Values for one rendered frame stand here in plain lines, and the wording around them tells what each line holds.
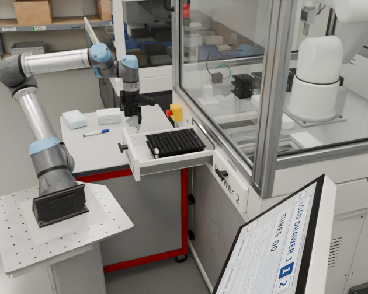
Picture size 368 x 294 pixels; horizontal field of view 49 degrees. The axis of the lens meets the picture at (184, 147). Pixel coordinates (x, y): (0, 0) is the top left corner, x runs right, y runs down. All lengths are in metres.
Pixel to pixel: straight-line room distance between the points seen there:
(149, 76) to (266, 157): 1.36
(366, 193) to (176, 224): 1.01
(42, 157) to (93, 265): 0.49
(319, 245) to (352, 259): 1.02
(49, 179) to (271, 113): 0.83
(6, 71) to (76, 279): 0.88
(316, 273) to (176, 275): 1.63
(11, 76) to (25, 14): 3.73
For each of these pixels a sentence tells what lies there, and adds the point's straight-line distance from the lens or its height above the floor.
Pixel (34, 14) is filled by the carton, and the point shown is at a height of 0.72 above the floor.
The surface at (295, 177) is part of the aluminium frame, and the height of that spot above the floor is 1.01.
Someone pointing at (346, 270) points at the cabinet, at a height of 0.46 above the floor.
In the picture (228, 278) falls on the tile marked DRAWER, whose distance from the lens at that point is 1.01.
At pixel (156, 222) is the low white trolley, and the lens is 2.14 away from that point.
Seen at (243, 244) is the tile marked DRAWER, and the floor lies 1.01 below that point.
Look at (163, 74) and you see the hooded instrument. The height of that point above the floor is 0.91.
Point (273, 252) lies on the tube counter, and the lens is 0.93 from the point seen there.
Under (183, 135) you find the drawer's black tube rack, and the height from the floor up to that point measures 0.90.
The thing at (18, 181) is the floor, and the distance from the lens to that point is 3.33.
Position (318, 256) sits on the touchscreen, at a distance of 0.83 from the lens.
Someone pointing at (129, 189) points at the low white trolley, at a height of 0.60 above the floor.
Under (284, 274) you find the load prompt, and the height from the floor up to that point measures 1.15.
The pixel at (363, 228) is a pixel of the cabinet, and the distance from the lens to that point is 1.77.
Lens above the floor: 1.75
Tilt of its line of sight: 30 degrees down
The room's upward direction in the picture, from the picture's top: straight up
